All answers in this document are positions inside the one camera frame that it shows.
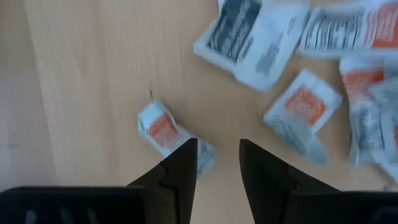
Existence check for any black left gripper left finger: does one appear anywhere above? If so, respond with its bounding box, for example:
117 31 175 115
127 138 199 224

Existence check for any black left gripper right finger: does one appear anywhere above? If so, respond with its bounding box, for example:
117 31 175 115
238 138 340 224

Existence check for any red-printed white packet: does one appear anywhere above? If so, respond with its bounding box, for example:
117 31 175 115
262 68 344 165
338 57 388 105
137 99 218 179
295 1 398 60

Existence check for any white first aid packet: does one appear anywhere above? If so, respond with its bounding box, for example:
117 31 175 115
348 83 398 166

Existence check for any large white packet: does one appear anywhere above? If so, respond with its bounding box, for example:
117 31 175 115
192 0 311 93

